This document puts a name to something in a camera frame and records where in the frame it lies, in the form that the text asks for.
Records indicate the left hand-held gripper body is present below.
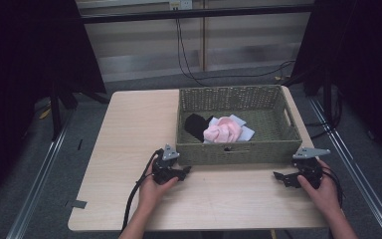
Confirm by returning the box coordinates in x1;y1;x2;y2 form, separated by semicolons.
150;143;182;186

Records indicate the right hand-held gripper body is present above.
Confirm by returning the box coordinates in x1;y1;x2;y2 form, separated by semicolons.
291;146;331;190

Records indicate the person's left hand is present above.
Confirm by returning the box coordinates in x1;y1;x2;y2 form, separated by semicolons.
137;162;180;217

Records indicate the person's right hand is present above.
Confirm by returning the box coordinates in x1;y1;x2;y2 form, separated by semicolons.
296;159;342;219

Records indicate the green woven basket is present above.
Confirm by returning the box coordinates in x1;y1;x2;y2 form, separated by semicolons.
175;84;303;167

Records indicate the black sock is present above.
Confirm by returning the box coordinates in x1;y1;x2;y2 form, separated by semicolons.
183;113;215;143

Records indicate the pink cloth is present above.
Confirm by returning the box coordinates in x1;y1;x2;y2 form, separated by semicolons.
202;117;244;144
203;114;257;144

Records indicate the black metal stand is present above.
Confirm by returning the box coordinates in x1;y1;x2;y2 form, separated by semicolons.
49;84;111;142
302;71;343;140

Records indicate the grey tape strip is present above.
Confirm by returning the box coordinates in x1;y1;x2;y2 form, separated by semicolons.
70;199;89;210

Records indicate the black curtain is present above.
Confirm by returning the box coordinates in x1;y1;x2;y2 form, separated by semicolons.
289;0;382;167
0;0;107;212

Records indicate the yellow floor object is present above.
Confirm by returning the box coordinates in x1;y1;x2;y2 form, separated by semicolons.
38;107;53;120

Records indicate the black horizontal bar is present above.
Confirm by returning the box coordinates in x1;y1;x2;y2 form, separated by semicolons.
79;3;315;25

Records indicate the white power outlet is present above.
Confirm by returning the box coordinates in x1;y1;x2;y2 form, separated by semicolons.
168;0;194;11

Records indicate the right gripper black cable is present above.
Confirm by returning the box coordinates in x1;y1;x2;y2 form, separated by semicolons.
320;164;345;210

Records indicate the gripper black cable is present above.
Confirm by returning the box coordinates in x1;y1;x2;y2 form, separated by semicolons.
320;164;345;210
120;148;164;233

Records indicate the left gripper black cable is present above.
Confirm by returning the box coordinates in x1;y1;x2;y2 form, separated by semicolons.
120;148;164;233

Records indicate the metal floor rail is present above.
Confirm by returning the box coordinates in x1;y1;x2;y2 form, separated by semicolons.
307;96;382;239
5;108;76;239

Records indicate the black wall cable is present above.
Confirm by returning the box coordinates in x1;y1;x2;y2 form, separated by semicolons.
174;8;296;88

